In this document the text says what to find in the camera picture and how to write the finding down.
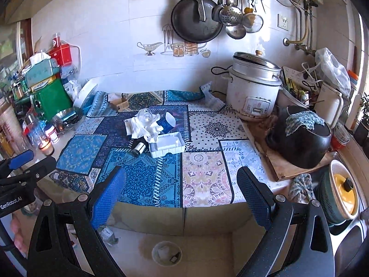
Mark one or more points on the blue knitted dishcloth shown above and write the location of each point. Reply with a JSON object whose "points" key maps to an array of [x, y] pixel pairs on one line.
{"points": [[302, 121]]}

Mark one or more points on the person's left hand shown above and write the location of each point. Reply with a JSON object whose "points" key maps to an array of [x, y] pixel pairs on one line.
{"points": [[16, 232]]}

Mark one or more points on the white round plate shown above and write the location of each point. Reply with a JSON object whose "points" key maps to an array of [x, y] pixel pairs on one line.
{"points": [[85, 95]]}

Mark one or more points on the green tin box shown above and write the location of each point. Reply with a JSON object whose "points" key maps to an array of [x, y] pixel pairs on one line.
{"points": [[52, 98]]}

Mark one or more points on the clear blue plastic bottle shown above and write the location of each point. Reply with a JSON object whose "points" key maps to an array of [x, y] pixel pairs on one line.
{"points": [[36, 132]]}

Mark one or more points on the clear plastic cup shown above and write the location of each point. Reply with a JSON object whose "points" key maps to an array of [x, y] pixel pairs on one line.
{"points": [[144, 116]]}

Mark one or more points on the teal tissue box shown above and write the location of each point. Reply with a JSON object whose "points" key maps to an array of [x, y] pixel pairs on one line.
{"points": [[40, 72]]}

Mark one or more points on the white utensil drainer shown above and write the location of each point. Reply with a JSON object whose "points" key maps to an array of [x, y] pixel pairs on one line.
{"points": [[291, 76]]}

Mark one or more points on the metal slotted ladle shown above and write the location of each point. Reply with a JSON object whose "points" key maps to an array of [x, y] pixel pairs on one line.
{"points": [[230, 16]]}

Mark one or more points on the small dark bottle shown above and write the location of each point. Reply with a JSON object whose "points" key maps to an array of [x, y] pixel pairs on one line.
{"points": [[138, 149]]}

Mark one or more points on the white rice cooker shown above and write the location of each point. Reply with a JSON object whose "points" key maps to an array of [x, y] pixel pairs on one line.
{"points": [[245, 98]]}

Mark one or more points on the pale round trash bin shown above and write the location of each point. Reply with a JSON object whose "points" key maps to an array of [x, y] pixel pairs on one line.
{"points": [[160, 246]]}

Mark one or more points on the shiny metal bowl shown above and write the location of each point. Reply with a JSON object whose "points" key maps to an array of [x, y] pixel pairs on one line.
{"points": [[66, 118]]}

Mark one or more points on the glass candle jar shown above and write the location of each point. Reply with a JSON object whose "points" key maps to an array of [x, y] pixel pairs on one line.
{"points": [[46, 147]]}

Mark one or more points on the white electric kettle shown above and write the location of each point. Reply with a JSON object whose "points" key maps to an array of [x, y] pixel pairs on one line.
{"points": [[328, 104]]}

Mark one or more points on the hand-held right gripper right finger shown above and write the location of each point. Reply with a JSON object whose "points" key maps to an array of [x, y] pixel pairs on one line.
{"points": [[253, 199]]}

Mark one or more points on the green salad spinner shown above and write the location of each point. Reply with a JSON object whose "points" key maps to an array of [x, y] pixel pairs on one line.
{"points": [[325, 202]]}

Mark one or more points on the blue patterned patchwork tablecloth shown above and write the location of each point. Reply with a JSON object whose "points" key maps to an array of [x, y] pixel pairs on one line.
{"points": [[201, 173]]}

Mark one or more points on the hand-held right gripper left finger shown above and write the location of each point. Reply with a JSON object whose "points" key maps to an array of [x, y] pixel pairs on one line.
{"points": [[108, 196]]}

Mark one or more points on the black cooking pot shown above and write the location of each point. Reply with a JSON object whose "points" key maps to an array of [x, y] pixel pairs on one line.
{"points": [[299, 147]]}

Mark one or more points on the metal kitchen sink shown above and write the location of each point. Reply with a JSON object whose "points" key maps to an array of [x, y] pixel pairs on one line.
{"points": [[351, 236]]}

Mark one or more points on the metal soup ladle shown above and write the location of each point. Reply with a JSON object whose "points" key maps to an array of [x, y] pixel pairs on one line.
{"points": [[235, 31]]}

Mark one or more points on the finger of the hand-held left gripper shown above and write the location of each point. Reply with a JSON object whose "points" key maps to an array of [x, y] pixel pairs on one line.
{"points": [[40, 167], [20, 158]]}

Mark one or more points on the metal steamer pot with lid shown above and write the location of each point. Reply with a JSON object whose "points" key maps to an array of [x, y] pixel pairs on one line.
{"points": [[253, 67]]}

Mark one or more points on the wooden cutting board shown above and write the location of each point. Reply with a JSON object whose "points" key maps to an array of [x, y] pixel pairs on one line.
{"points": [[276, 170]]}

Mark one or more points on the red box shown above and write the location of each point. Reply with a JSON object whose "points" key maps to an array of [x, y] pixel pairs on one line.
{"points": [[62, 52]]}

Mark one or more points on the potted green plant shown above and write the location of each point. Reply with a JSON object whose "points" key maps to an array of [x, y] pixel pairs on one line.
{"points": [[363, 121]]}

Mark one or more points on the small cardboard box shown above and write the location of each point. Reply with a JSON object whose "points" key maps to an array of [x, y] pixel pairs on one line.
{"points": [[121, 104]]}

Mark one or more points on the black frying pan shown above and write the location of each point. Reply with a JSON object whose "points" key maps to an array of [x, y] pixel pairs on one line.
{"points": [[187, 20]]}

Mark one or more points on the white pill bottle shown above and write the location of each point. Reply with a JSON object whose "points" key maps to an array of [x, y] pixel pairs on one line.
{"points": [[52, 134]]}

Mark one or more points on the metal spatula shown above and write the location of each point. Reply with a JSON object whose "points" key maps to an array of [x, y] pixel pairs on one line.
{"points": [[202, 8]]}

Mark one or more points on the white plastic tray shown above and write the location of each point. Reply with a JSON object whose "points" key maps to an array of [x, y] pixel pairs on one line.
{"points": [[167, 147]]}

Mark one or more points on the grey knitted rag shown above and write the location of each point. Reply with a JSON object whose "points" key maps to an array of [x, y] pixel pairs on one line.
{"points": [[299, 187]]}

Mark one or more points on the metal water pipes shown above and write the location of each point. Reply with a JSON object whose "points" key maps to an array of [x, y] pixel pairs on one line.
{"points": [[302, 46]]}

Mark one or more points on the metal mesh strainer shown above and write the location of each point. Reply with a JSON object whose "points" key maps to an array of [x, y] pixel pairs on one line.
{"points": [[253, 23]]}

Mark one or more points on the translucent plastic bag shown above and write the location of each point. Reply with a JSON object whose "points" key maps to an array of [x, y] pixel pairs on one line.
{"points": [[331, 69]]}

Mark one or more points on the white wall socket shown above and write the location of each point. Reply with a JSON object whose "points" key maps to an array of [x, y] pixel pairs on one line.
{"points": [[283, 21]]}

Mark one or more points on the small white packet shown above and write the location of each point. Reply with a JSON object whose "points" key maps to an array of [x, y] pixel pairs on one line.
{"points": [[108, 233]]}

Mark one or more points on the white tissue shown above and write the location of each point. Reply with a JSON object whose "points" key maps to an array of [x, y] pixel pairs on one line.
{"points": [[141, 129]]}

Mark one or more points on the yellow pot lid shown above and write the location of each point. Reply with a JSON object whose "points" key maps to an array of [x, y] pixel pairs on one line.
{"points": [[344, 190]]}

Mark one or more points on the stack of small bowls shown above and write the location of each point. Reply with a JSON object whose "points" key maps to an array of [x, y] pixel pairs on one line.
{"points": [[340, 138]]}

